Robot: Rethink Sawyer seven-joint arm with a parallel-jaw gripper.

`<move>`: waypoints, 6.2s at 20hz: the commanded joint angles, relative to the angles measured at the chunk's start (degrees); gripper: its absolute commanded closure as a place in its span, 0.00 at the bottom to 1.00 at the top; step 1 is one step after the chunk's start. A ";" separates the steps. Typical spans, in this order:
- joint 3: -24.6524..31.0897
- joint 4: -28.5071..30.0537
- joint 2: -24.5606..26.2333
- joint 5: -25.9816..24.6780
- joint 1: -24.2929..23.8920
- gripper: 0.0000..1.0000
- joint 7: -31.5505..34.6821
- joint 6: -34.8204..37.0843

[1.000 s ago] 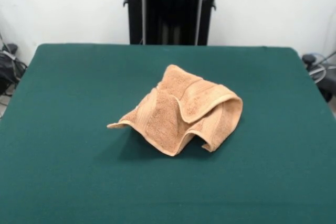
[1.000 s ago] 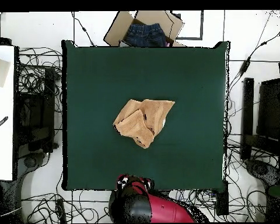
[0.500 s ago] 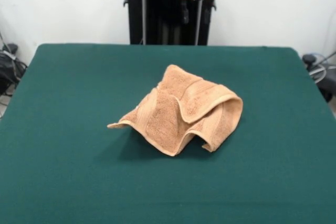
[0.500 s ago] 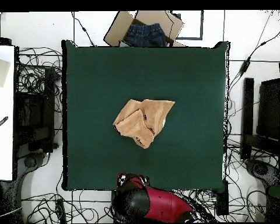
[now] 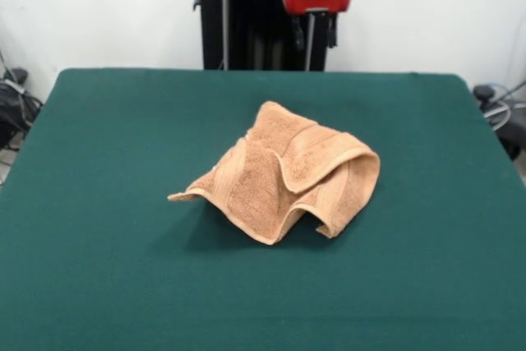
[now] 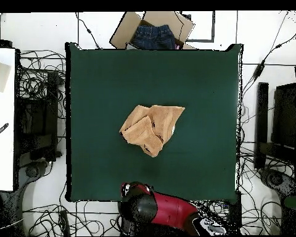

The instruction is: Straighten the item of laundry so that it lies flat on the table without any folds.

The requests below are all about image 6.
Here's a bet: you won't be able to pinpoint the dark green table cloth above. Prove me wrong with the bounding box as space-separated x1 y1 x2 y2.
65 42 243 202

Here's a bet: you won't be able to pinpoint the tan terry towel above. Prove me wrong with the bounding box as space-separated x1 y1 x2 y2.
118 104 186 158

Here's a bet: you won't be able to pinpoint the black power strip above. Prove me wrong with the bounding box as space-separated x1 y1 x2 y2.
58 209 70 236

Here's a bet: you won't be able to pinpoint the black rectangular post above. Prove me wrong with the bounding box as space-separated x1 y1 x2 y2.
255 81 269 170

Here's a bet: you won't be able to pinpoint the black flat panel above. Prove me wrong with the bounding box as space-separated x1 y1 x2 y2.
271 82 296 149

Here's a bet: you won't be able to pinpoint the open cardboard box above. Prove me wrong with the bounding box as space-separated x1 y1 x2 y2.
109 10 195 50

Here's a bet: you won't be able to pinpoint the black power adapter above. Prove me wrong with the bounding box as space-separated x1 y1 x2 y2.
252 59 266 81

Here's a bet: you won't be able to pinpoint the blue denim jeans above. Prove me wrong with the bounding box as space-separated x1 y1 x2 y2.
131 24 177 50

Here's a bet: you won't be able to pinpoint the black floor cable tangle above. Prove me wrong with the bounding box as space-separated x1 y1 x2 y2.
236 143 287 235
18 49 67 119
22 202 121 236

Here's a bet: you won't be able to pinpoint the black equipment cart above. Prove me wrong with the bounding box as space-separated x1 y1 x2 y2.
14 70 64 162

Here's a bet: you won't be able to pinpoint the black cable with inline connector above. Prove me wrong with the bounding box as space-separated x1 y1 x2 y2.
75 12 101 49

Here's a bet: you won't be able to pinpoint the white desk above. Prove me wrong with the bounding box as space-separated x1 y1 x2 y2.
0 47 16 192

